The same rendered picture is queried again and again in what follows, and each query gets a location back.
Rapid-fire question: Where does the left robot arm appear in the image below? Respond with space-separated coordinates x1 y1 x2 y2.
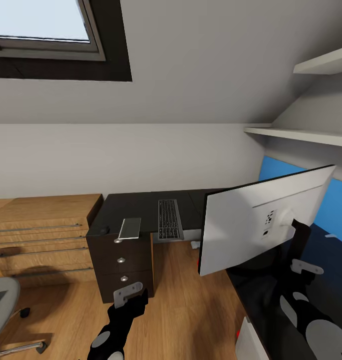
87 282 148 360

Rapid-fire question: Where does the swivel chair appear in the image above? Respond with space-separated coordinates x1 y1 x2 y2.
0 276 47 357

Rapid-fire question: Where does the notebook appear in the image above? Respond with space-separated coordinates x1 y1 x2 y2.
119 218 141 240

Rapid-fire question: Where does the keyboard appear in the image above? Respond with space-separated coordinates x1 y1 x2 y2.
158 199 184 241

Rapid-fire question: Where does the mouse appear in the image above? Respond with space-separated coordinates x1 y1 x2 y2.
100 225 109 236

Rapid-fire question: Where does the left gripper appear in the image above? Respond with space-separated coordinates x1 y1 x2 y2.
107 289 148 328

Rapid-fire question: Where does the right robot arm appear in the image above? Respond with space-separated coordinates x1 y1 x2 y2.
272 253 342 360

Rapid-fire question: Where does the monitor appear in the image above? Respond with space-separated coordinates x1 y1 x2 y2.
197 164 337 282

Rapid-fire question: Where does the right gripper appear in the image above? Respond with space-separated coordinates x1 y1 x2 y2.
272 253 315 286

